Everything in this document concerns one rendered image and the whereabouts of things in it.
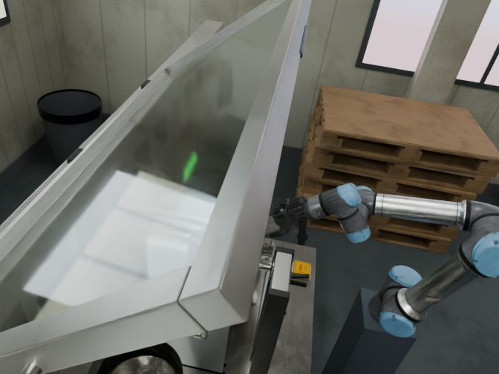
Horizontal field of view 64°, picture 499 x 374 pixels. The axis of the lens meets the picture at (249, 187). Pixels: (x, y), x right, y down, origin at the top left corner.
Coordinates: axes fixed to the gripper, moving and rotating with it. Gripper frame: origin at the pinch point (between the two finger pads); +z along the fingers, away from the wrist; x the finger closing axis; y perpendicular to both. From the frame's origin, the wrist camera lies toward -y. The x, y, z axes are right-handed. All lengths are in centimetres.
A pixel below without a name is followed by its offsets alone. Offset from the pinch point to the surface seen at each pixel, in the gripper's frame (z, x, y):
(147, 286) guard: -42, 86, 61
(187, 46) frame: 6, -50, 59
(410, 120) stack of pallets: -50, -190, -84
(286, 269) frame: -18.8, 32.9, 10.6
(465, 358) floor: -28, -58, -184
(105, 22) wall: 148, -250, 97
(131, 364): 0, 65, 29
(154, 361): -3, 64, 27
